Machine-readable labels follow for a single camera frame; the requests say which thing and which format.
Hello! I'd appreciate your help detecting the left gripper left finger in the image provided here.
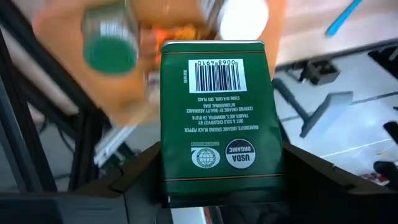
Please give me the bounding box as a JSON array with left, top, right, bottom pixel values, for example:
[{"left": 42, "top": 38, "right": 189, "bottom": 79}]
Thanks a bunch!
[{"left": 0, "top": 142, "right": 170, "bottom": 224}]

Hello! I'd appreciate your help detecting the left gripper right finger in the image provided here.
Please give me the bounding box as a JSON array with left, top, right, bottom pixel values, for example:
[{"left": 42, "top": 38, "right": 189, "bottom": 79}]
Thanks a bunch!
[{"left": 217, "top": 142, "right": 398, "bottom": 224}]

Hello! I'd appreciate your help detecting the green spice tin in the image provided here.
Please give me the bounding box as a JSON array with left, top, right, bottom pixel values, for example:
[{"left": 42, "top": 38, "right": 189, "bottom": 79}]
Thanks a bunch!
[{"left": 160, "top": 39, "right": 285, "bottom": 208}]

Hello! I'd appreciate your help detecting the green-lid spice jar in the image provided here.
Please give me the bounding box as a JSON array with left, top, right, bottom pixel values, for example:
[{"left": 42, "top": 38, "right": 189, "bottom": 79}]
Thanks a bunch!
[{"left": 81, "top": 0, "right": 140, "bottom": 75}]

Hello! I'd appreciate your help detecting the white-lid tall spice jar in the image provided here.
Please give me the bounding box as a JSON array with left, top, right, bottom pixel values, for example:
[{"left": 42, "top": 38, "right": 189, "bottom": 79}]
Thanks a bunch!
[{"left": 198, "top": 0, "right": 270, "bottom": 40}]

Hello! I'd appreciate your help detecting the orange translucent plastic bin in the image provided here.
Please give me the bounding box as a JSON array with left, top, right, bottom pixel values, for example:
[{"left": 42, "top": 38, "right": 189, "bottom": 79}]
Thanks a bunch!
[{"left": 30, "top": 0, "right": 287, "bottom": 125}]

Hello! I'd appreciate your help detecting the grey metal floor bracket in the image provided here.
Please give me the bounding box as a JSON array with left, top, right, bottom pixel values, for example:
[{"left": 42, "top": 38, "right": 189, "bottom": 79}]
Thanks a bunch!
[{"left": 300, "top": 91, "right": 354, "bottom": 139}]

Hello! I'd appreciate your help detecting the turquoise handle black spoon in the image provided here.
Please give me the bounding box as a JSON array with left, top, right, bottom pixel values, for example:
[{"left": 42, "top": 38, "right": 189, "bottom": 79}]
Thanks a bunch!
[{"left": 325, "top": 0, "right": 364, "bottom": 37}]

